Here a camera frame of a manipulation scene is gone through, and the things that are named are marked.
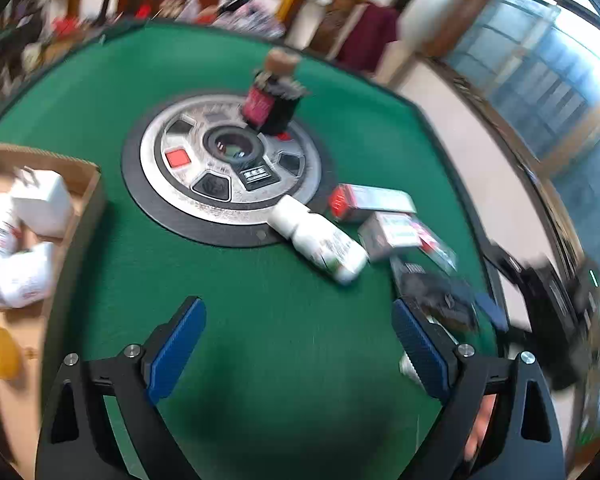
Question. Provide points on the black jar cork stopper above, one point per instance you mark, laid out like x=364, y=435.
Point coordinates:
x=274, y=94

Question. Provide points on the grey white small carton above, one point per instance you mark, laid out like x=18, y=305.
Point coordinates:
x=386, y=234

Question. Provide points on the red white small carton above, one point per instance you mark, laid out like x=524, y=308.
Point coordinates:
x=355, y=203

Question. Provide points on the person's right hand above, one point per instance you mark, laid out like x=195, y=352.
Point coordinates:
x=481, y=424

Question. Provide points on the wooden chair with maroon cloth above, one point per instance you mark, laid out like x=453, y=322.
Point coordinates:
x=355, y=34

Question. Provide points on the clear plastic packet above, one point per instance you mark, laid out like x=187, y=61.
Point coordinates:
x=434, y=247

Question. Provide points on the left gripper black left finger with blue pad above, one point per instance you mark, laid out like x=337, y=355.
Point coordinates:
x=76, y=439

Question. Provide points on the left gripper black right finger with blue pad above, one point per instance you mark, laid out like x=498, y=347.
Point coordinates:
x=523, y=439

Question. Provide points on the white USB wall charger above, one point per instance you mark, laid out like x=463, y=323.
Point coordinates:
x=42, y=201

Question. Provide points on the brown cardboard box tray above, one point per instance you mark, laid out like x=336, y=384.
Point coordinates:
x=38, y=328

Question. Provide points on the round grey control panel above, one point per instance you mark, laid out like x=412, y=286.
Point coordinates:
x=194, y=167

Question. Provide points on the green mahjong table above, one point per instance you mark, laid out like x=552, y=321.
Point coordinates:
x=295, y=376

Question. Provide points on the white bottle green label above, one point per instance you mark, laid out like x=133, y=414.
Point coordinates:
x=318, y=240

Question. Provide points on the white bottle red label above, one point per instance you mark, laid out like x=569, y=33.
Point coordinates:
x=10, y=227

